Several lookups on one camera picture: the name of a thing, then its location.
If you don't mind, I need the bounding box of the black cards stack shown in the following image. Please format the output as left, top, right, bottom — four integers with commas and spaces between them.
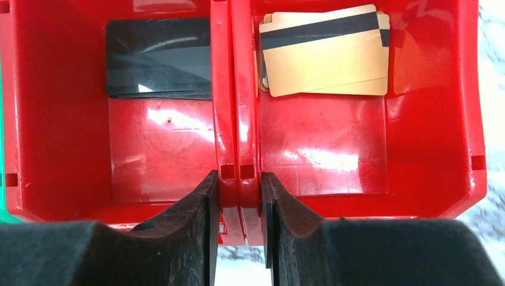
105, 18, 211, 100

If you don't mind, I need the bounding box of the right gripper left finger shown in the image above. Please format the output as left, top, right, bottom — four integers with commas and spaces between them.
1, 170, 219, 285

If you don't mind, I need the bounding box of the red plastic bin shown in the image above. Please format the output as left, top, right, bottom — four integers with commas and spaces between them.
230, 1, 487, 245
1, 1, 245, 245

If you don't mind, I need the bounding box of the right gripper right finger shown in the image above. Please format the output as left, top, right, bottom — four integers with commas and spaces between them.
261, 172, 504, 285

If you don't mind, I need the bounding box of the gold cards stack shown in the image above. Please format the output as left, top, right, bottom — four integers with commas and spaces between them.
258, 4, 390, 97

